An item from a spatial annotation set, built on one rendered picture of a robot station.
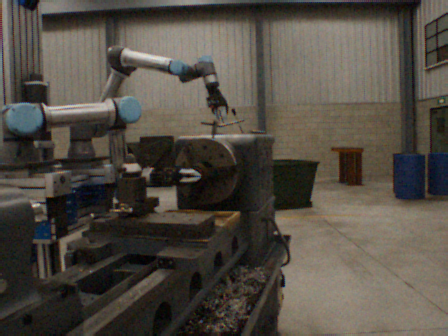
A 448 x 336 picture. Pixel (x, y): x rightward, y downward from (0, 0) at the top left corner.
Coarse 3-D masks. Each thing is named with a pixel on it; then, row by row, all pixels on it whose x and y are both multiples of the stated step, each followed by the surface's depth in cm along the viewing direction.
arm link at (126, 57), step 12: (120, 48) 178; (108, 60) 183; (120, 60) 177; (132, 60) 176; (144, 60) 174; (156, 60) 173; (168, 60) 172; (180, 60) 168; (168, 72) 173; (180, 72) 168
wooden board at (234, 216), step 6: (168, 210) 169; (174, 210) 169; (180, 210) 168; (186, 210) 167; (192, 210) 166; (198, 210) 166; (216, 216) 161; (234, 216) 151; (216, 222) 148; (228, 222) 142; (234, 222) 152; (228, 228) 143
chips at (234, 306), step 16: (240, 272) 169; (256, 272) 172; (224, 288) 158; (240, 288) 154; (256, 288) 153; (208, 304) 145; (224, 304) 137; (240, 304) 136; (192, 320) 133; (208, 320) 133; (224, 320) 131; (240, 320) 130
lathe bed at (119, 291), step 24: (240, 216) 169; (240, 240) 170; (96, 264) 103; (120, 264) 110; (144, 264) 125; (216, 264) 145; (96, 288) 98; (120, 288) 87; (144, 288) 85; (168, 288) 97; (192, 288) 122; (96, 312) 77; (120, 312) 72; (144, 312) 84; (168, 312) 99; (192, 312) 109
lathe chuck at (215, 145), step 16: (192, 144) 170; (208, 144) 168; (224, 144) 167; (176, 160) 173; (208, 160) 168; (224, 160) 166; (240, 160) 172; (224, 176) 166; (240, 176) 170; (208, 192) 169; (224, 192) 167
